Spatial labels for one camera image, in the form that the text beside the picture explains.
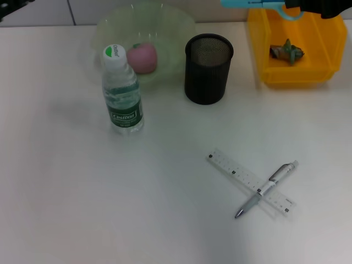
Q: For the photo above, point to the green plastic wrapper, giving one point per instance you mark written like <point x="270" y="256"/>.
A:
<point x="287" y="52"/>

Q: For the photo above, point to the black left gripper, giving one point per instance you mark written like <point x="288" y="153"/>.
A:
<point x="11" y="5"/>

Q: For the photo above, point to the black mesh pen holder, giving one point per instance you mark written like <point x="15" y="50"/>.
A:
<point x="206" y="82"/>

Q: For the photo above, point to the yellow plastic bin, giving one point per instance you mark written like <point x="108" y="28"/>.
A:
<point x="316" y="74"/>

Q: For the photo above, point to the blue safety scissors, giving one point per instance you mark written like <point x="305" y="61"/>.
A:
<point x="236" y="3"/>

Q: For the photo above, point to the translucent green fruit bowl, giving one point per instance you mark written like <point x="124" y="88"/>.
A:
<point x="170" y="33"/>

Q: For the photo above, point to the clear plastic ruler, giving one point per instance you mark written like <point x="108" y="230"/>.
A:
<point x="233" y="167"/>

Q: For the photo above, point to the clear green-label water bottle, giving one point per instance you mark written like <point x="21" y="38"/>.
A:
<point x="123" y="110"/>

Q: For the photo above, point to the pink toy peach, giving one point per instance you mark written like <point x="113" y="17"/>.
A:
<point x="143" y="57"/>

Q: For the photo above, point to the white grey ballpoint pen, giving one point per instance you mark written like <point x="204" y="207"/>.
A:
<point x="277" y="178"/>

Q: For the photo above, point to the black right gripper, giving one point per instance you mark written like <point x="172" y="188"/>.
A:
<point x="327" y="6"/>

